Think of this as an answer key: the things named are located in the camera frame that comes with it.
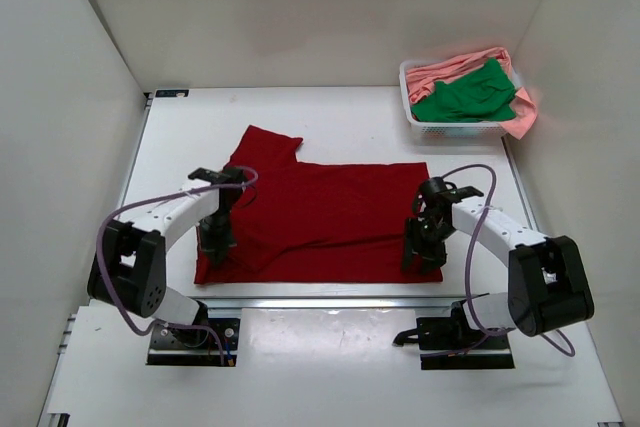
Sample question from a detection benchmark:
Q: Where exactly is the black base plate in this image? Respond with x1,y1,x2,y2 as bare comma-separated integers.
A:
417,317,515,371
147,317,241,368

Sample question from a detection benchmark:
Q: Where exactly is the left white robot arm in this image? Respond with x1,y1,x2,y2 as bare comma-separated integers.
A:
87,166,258,347

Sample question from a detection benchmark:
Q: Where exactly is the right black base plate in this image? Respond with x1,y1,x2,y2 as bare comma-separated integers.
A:
417,317,515,371

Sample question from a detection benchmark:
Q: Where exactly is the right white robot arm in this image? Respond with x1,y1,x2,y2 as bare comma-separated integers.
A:
394,177,595,353

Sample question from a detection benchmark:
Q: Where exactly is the aluminium frame rail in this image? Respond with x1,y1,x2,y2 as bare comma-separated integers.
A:
201,296,463,310

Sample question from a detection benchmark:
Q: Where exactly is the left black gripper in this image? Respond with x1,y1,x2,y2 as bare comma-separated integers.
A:
197,202,237,263

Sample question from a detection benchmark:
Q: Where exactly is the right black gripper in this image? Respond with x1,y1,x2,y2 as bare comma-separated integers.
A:
402,216,455,274

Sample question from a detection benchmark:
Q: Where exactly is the white plastic basket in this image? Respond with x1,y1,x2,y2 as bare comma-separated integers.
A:
398,57,526,140

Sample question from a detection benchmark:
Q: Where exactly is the black table corner label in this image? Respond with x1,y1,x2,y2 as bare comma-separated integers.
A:
154,89,189,98

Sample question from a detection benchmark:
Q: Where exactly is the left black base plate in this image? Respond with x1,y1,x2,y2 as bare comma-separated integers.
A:
147,317,241,368

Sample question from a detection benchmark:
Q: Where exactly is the green t shirt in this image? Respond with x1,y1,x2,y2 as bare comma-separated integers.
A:
410,57,516,123

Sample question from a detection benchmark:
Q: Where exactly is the pink t shirt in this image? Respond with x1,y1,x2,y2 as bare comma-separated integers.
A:
404,45,539,141

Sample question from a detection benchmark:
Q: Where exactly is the red t shirt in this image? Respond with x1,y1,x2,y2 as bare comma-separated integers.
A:
194,126,443,285

